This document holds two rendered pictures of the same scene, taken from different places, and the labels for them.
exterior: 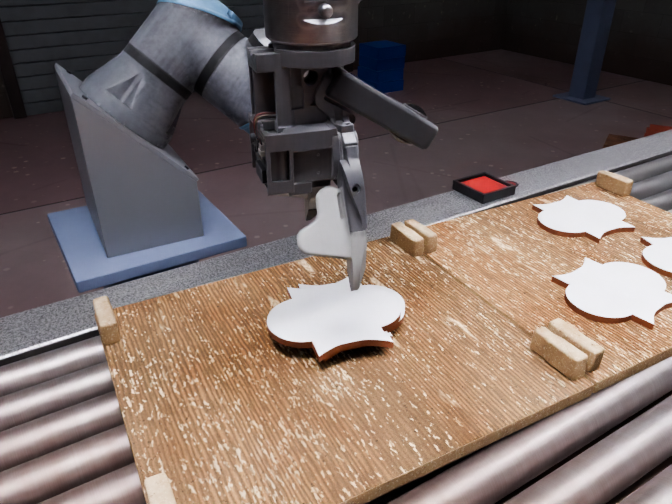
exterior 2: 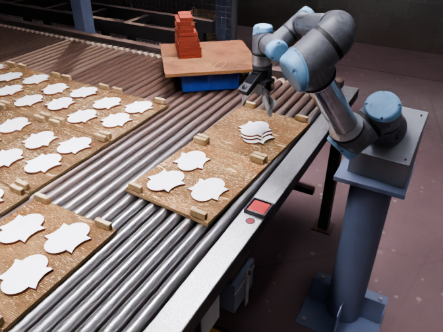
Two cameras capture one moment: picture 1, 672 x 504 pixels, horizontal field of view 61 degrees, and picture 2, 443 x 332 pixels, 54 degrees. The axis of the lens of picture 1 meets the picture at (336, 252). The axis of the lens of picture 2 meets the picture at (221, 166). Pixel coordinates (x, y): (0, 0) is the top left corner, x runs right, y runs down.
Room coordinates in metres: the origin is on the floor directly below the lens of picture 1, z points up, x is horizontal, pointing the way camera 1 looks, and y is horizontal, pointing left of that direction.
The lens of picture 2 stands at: (1.85, -0.92, 1.82)
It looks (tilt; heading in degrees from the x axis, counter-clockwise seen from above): 33 degrees down; 151
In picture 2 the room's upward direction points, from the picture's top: straight up
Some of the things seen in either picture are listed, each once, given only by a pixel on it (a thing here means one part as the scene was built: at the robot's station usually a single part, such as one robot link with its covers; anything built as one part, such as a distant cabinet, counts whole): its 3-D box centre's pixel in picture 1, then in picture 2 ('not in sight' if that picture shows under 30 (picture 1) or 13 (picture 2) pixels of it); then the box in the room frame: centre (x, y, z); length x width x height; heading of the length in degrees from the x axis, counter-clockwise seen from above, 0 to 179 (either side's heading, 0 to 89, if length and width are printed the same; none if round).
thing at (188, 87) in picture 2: not in sight; (206, 71); (-0.17, 0.12, 0.97); 0.31 x 0.31 x 0.10; 71
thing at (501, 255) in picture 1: (594, 258); (199, 177); (0.67, -0.35, 0.93); 0.41 x 0.35 x 0.02; 118
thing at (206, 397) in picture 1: (323, 351); (254, 132); (0.47, 0.01, 0.93); 0.41 x 0.35 x 0.02; 118
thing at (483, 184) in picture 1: (483, 188); (258, 208); (0.92, -0.26, 0.92); 0.06 x 0.06 x 0.01; 32
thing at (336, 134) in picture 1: (304, 117); (261, 78); (0.49, 0.03, 1.18); 0.09 x 0.08 x 0.12; 108
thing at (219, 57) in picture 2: not in sight; (207, 56); (-0.23, 0.16, 1.03); 0.50 x 0.50 x 0.02; 71
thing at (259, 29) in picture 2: not in sight; (262, 39); (0.49, 0.02, 1.33); 0.09 x 0.08 x 0.11; 169
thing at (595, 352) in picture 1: (573, 344); (200, 140); (0.46, -0.24, 0.95); 0.06 x 0.02 x 0.03; 28
